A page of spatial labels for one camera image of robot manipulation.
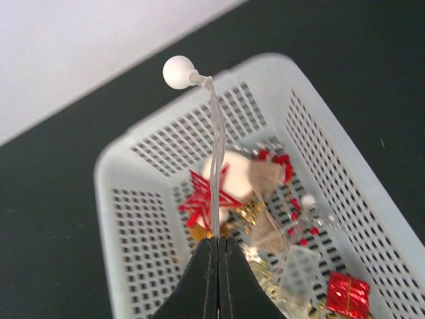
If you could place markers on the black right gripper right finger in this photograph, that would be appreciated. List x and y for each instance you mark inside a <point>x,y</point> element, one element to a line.
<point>239,293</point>

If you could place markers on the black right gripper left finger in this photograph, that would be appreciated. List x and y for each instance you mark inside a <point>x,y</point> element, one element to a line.
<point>196,294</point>

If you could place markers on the red star tree topper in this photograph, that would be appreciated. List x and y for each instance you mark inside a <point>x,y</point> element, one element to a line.
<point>199,203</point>

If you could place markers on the gold gift box ornament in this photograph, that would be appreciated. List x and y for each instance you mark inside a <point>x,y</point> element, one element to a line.
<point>198,232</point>

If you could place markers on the gold bell ornament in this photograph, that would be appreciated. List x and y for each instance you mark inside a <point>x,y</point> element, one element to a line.
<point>248,214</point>

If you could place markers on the red gift box ornament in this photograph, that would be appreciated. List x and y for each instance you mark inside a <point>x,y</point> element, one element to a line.
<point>348,296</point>

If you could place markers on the white round foam ornament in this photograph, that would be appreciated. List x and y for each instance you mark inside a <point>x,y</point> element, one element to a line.
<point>236,182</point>

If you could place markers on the burlap bow ornament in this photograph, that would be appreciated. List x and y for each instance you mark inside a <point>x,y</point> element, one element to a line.
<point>267,235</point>

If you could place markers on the red berry sprig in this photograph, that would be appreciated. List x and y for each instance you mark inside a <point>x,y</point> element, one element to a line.
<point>300,207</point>

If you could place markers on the white perforated plastic basket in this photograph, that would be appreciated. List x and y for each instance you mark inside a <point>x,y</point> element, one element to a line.
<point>142,177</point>

